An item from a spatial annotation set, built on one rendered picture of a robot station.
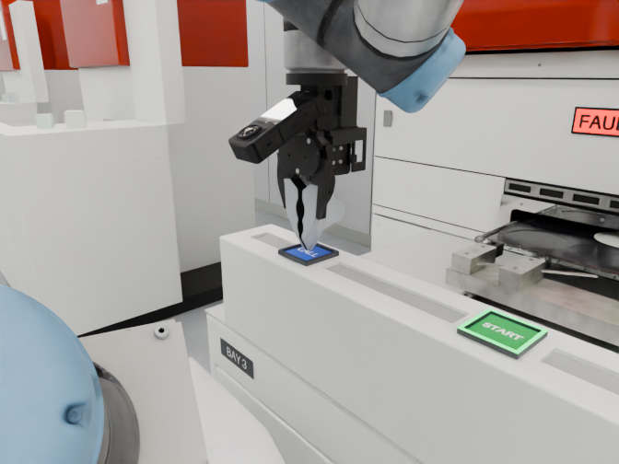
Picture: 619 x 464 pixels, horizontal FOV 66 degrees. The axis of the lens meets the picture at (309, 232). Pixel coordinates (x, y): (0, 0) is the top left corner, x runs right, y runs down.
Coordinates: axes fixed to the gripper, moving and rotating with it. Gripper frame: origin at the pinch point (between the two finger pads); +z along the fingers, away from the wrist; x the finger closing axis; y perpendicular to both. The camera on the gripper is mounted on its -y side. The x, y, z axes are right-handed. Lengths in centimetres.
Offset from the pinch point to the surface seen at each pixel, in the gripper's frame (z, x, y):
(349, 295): 2.1, -11.5, -3.5
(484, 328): 1.6, -24.8, 0.1
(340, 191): 63, 200, 208
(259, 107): 6, 301, 208
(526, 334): 1.6, -27.7, 1.7
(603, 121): -12, -13, 58
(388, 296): 2.1, -14.5, -0.9
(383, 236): 22, 35, 59
